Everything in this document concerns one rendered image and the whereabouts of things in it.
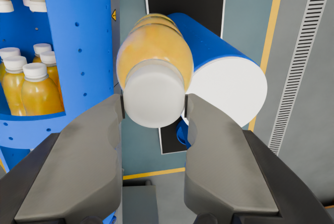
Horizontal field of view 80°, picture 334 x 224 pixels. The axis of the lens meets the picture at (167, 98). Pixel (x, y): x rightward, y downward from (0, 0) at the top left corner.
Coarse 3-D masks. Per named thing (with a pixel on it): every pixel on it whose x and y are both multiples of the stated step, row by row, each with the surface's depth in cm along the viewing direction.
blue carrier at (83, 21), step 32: (64, 0) 29; (96, 0) 34; (0, 32) 46; (32, 32) 51; (64, 32) 31; (96, 32) 36; (64, 64) 33; (96, 64) 38; (0, 96) 50; (64, 96) 35; (96, 96) 41; (0, 128) 35; (32, 128) 36
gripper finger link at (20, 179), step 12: (48, 144) 8; (36, 156) 7; (12, 168) 7; (24, 168) 7; (36, 168) 7; (0, 180) 6; (12, 180) 7; (24, 180) 7; (0, 192) 6; (12, 192) 6; (24, 192) 6; (0, 204) 6; (12, 204) 6; (0, 216) 5; (12, 216) 6
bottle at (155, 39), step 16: (144, 16) 26; (160, 16) 23; (144, 32) 15; (160, 32) 15; (176, 32) 17; (128, 48) 15; (144, 48) 14; (160, 48) 14; (176, 48) 15; (128, 64) 14; (144, 64) 13; (160, 64) 13; (176, 64) 14; (192, 64) 16
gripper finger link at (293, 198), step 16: (256, 144) 8; (256, 160) 7; (272, 160) 7; (272, 176) 7; (288, 176) 7; (272, 192) 6; (288, 192) 6; (304, 192) 6; (288, 208) 6; (304, 208) 6; (320, 208) 6
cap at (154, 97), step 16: (128, 80) 12; (144, 80) 11; (160, 80) 11; (176, 80) 12; (128, 96) 12; (144, 96) 12; (160, 96) 12; (176, 96) 12; (128, 112) 12; (144, 112) 12; (160, 112) 13; (176, 112) 13
